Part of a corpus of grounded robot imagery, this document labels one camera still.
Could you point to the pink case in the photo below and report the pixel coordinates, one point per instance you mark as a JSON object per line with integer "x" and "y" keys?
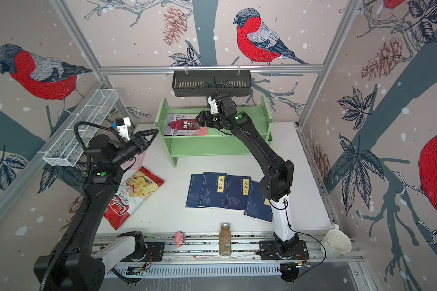
{"x": 137, "y": 161}

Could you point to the black hanging basket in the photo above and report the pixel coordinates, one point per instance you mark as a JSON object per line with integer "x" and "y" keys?
{"x": 237, "y": 83}

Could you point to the spice jar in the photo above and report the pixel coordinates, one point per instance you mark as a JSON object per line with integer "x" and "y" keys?
{"x": 225, "y": 240}

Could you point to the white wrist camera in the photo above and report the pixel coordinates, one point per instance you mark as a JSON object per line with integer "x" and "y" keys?
{"x": 213, "y": 105}
{"x": 123, "y": 127}

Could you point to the green wooden shelf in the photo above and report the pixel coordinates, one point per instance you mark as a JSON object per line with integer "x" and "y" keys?
{"x": 214, "y": 143}

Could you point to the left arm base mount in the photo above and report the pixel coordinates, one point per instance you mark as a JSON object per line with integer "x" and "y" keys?
{"x": 137, "y": 249}

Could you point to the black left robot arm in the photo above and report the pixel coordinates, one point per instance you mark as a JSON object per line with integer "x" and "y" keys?
{"x": 72, "y": 266}

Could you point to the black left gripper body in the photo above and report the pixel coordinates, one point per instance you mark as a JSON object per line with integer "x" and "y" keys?
{"x": 132, "y": 149}

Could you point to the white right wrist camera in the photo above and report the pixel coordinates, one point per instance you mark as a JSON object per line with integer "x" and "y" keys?
{"x": 213, "y": 105}

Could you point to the leftmost blue book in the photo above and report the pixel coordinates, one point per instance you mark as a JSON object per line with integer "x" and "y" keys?
{"x": 194, "y": 191}

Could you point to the white cup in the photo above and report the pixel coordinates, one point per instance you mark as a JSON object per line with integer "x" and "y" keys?
{"x": 335, "y": 244}

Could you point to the pink small toy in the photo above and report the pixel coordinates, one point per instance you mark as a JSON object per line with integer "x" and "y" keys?
{"x": 178, "y": 239}

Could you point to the rightmost blue book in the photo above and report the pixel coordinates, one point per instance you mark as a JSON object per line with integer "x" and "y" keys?
{"x": 257, "y": 206}

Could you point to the blue book yellow label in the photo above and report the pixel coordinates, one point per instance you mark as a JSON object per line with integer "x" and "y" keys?
{"x": 214, "y": 190}

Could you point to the red snack bag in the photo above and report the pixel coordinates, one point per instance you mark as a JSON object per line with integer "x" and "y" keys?
{"x": 130, "y": 196}

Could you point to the aluminium rail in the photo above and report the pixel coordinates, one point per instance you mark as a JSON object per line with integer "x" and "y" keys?
{"x": 203, "y": 247}

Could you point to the pink Hamlet book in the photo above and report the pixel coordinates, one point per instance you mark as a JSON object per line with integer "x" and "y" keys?
{"x": 183, "y": 125}

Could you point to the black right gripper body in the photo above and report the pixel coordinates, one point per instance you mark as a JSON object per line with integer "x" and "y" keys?
{"x": 222, "y": 121}

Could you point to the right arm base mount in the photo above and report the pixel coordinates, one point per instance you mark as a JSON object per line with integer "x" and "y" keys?
{"x": 273, "y": 250}

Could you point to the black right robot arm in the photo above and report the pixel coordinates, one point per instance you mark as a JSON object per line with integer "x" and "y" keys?
{"x": 278, "y": 174}

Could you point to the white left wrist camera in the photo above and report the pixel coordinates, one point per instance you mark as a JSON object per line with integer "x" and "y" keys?
{"x": 123, "y": 127}

